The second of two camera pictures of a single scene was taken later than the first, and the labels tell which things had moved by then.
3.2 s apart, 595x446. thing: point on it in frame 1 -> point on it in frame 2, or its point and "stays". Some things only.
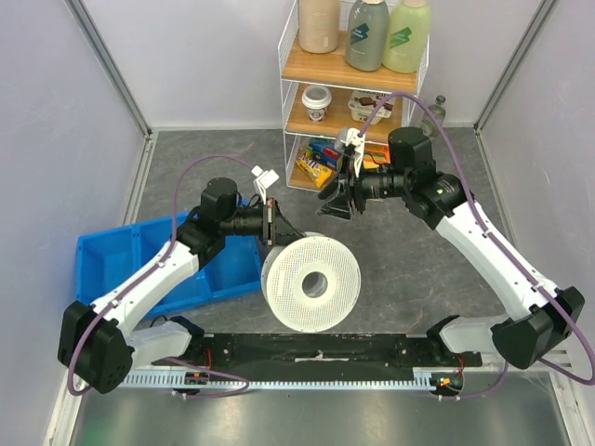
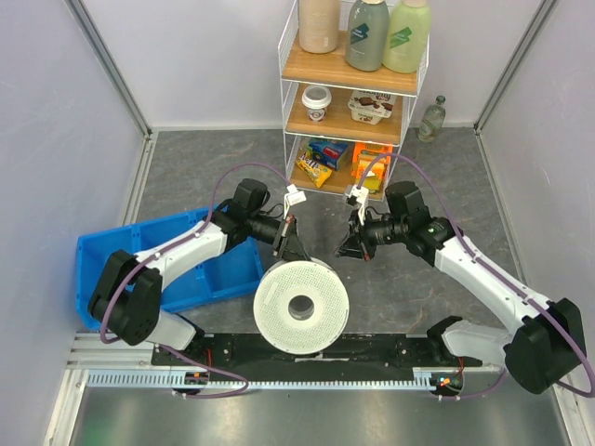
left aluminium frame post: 110,65 stays
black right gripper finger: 337,207 -> 350,248
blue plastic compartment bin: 105,255 stays
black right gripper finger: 329,190 -> 351,247
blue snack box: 325,153 stays
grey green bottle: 367,34 stays
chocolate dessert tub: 364,104 stays
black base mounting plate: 328,354 stays
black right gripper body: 350,187 -> 361,236
